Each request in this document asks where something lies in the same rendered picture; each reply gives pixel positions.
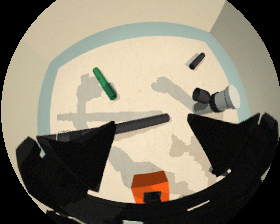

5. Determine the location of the green cylinder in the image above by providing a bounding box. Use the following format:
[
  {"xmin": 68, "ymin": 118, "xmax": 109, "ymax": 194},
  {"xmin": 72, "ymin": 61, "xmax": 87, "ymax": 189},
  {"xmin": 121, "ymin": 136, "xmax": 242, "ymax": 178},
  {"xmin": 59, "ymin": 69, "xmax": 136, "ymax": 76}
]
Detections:
[{"xmin": 92, "ymin": 67, "xmax": 117, "ymax": 101}]

